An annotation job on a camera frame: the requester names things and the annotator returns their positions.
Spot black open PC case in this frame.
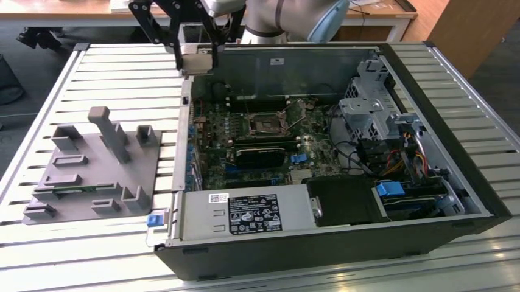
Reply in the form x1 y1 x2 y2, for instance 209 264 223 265
153 42 513 282

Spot black plastic shroud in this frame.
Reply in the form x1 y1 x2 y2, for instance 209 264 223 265
306 178 390 228

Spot wooden desk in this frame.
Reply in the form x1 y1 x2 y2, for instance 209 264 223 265
0 0 419 42

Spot silver chipset heatsink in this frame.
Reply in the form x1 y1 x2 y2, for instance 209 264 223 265
290 170 314 184

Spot green motherboard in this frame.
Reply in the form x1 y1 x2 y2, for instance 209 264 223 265
185 97 338 190

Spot black cable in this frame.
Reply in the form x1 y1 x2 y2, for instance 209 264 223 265
327 103 379 178

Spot metal socket cover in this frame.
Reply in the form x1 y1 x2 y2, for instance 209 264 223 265
278 99 311 131

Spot CPU socket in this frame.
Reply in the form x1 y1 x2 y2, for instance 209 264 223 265
246 113 291 136

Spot wooden cabinet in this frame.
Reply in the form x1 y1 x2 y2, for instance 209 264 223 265
401 0 520 80

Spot green RAM stick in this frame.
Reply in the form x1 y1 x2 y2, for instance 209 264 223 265
34 186 117 195

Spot silver CPU with green board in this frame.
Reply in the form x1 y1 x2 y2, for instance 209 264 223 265
180 44 215 76

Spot grey plastic parts rack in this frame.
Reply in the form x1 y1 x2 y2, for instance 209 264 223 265
21 106 163 226

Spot black bag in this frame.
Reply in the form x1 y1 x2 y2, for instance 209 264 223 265
16 26 65 50

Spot black graphics card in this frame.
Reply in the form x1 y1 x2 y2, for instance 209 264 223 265
234 147 287 170

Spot yellow and red wires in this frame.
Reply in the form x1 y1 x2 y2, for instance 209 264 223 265
386 151 431 178

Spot metal locking lever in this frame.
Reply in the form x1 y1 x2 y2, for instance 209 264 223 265
287 113 312 136

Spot hard disk in blue carrier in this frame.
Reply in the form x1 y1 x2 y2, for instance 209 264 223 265
375 181 447 214

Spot silver power supply with label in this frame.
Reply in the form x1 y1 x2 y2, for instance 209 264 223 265
173 190 322 242

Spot silver metal drive cage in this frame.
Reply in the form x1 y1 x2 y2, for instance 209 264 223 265
336 59 427 144

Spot blue case latch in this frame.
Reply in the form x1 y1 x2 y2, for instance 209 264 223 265
147 214 172 228

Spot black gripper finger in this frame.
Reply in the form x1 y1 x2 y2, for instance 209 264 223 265
128 0 184 69
193 0 226 68

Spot black RAM slot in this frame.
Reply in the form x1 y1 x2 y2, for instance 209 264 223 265
234 142 298 149
232 138 295 144

